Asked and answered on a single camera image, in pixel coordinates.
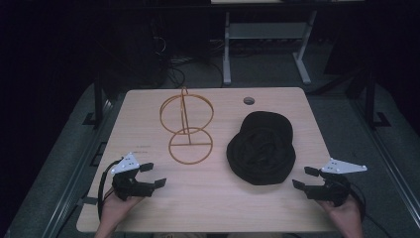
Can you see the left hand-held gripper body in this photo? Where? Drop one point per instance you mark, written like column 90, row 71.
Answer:
column 127, row 186

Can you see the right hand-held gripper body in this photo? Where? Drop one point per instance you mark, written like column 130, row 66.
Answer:
column 332, row 191

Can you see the person's left hand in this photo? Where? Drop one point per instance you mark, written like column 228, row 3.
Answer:
column 114, row 211

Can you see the person's right hand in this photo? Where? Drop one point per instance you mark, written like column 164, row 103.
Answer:
column 346, row 216

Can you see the black hat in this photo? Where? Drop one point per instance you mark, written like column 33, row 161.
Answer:
column 261, row 148

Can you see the aluminium floor rail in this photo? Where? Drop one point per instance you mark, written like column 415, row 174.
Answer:
column 74, row 178
column 389, row 158

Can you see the black metal post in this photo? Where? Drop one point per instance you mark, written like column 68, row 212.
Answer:
column 98, row 102

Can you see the grey metal desk frame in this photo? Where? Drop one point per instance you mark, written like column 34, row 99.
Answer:
column 264, row 31

